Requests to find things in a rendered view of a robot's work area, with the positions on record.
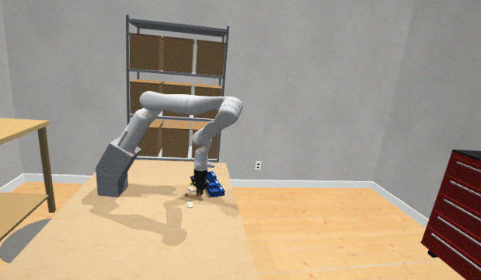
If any blue three-compartment bin rack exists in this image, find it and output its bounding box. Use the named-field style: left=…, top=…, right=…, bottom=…
left=206, top=171, right=225, bottom=197

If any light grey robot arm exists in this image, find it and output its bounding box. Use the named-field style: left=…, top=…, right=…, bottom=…
left=117, top=91, right=243, bottom=171

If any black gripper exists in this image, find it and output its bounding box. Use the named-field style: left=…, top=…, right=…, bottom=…
left=190, top=170, right=211, bottom=195

